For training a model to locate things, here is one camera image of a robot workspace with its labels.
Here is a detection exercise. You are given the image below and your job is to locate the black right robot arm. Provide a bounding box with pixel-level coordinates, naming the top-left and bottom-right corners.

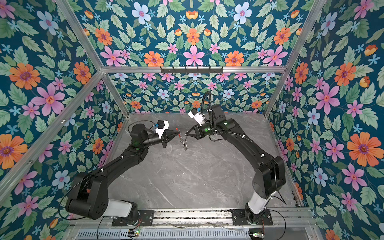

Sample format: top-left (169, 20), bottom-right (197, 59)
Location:
top-left (185, 105), bottom-right (286, 216)

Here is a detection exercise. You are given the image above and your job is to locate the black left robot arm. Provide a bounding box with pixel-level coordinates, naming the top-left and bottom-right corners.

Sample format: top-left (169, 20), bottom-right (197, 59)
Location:
top-left (65, 121), bottom-right (180, 226)

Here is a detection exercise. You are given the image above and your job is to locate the aluminium left side bar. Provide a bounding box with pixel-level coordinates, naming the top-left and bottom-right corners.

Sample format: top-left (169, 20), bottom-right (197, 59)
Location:
top-left (1, 71), bottom-right (104, 206)

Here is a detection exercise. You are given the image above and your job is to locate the aluminium horizontal back bar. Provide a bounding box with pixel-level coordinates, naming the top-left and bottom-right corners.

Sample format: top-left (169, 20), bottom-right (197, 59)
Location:
top-left (102, 66), bottom-right (287, 74)

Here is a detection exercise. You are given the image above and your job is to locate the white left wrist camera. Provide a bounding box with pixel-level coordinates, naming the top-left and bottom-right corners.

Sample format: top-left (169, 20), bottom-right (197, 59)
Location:
top-left (155, 120), bottom-right (169, 139)

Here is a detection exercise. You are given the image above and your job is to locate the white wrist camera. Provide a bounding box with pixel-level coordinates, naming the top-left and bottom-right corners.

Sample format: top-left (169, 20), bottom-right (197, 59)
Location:
top-left (155, 120), bottom-right (169, 139)
top-left (188, 108), bottom-right (206, 126)

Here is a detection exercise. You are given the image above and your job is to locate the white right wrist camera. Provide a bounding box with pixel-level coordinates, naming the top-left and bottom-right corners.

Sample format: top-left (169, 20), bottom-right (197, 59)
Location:
top-left (188, 108), bottom-right (206, 126)

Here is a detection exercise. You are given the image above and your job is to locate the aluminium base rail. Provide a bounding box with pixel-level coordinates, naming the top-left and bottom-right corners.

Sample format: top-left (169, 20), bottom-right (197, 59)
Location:
top-left (71, 208), bottom-right (319, 229)

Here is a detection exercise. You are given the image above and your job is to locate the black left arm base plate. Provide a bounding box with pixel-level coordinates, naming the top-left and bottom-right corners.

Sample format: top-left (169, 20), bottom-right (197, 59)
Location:
top-left (112, 210), bottom-right (155, 227)

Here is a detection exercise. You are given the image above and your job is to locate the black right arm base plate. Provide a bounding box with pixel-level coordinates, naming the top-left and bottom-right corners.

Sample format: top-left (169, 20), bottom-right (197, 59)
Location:
top-left (230, 209), bottom-right (273, 226)

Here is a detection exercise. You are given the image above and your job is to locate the white perforated cable tray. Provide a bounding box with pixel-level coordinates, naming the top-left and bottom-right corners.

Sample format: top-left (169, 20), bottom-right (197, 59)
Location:
top-left (76, 229), bottom-right (251, 240)

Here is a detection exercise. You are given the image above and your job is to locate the aluminium corner post left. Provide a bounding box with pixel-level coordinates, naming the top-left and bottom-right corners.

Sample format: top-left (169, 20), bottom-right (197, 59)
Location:
top-left (56, 1), bottom-right (129, 118)

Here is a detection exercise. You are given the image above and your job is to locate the aluminium corner post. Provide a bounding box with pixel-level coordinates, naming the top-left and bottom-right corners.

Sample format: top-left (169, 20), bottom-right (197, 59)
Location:
top-left (264, 0), bottom-right (327, 119)
top-left (56, 1), bottom-right (129, 118)

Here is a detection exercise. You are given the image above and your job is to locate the aluminium corner post right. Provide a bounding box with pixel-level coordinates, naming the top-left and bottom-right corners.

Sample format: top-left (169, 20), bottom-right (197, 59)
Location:
top-left (264, 0), bottom-right (327, 119)

